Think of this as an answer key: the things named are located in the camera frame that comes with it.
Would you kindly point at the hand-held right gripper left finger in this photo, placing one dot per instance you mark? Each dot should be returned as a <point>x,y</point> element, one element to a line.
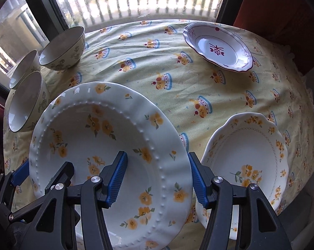
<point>117,179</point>

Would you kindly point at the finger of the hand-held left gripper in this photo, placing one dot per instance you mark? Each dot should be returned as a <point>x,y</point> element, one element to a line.
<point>19,174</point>
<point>64,173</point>

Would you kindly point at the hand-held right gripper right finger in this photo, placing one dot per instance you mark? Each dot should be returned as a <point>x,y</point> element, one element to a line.
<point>198,182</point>

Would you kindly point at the beaded yellow flower plate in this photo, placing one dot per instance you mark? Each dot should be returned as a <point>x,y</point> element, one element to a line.
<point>107,125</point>

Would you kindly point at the scalloped yellow flower plate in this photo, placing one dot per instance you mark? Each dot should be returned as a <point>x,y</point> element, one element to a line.
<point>245,148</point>

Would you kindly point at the floral ceramic bowl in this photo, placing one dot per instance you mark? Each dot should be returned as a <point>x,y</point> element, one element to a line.
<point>24,101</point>
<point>24,67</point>
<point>68,54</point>

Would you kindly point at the red patterned white plate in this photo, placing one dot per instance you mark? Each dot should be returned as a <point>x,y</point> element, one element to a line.
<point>224,54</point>

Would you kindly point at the yellow printed tablecloth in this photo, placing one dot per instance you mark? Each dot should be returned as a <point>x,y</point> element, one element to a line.
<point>172,65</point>

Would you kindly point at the dark balcony railing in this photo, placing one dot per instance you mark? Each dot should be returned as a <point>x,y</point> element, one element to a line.
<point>26,23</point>

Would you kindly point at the dark window frame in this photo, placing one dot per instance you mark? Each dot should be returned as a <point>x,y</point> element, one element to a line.
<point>54,7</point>

